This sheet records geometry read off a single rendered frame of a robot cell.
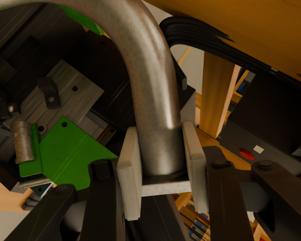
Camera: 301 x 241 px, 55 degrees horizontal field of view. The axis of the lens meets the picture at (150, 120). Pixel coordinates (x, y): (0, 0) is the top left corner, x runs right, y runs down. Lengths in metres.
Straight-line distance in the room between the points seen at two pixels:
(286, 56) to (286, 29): 0.05
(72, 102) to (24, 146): 0.14
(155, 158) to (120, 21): 0.09
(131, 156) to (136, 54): 0.06
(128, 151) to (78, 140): 0.45
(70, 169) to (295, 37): 0.45
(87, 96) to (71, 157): 0.14
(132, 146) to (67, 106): 0.48
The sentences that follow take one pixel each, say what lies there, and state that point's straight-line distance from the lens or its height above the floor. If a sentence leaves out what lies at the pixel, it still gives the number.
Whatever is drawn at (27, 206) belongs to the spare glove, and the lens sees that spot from 1.12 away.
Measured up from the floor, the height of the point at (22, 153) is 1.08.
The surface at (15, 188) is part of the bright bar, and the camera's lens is 0.80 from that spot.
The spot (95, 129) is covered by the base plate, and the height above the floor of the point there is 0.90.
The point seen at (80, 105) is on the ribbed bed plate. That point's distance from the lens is 0.64.
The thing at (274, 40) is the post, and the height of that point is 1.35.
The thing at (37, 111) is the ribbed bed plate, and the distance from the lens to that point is 0.65.
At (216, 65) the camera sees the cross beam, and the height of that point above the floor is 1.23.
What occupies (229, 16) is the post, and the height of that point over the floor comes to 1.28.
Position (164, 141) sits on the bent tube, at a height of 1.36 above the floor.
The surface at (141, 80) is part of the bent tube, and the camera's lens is 0.18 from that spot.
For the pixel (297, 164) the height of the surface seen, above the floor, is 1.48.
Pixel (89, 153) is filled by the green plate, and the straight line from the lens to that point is 0.60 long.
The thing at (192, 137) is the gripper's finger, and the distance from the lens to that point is 0.17.
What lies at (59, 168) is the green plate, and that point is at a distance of 0.61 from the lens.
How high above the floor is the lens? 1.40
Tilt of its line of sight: 18 degrees down
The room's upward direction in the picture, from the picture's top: 124 degrees clockwise
